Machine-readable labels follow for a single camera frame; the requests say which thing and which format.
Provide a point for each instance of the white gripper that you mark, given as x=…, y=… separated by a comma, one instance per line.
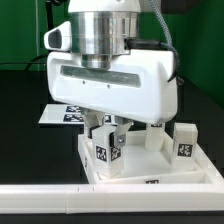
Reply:
x=137, y=86

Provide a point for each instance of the white square tabletop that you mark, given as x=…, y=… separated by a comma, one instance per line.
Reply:
x=134, y=164

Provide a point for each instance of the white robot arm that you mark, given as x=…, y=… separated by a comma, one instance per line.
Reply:
x=98, y=63

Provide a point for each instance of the white L-shaped obstacle fence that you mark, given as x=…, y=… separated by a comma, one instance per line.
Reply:
x=201, y=189

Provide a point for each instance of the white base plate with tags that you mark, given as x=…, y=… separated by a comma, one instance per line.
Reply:
x=61, y=114

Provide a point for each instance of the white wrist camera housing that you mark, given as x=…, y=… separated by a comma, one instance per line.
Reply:
x=59, y=38

